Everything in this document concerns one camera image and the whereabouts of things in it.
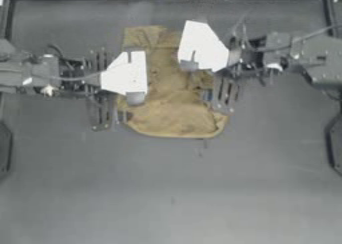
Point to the black side bracket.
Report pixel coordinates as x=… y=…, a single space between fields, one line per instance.
x=5 y=151
x=336 y=148

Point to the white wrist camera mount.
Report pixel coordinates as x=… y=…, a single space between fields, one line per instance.
x=128 y=74
x=201 y=44

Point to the tan camouflage t-shirt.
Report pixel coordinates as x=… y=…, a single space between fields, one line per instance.
x=174 y=111

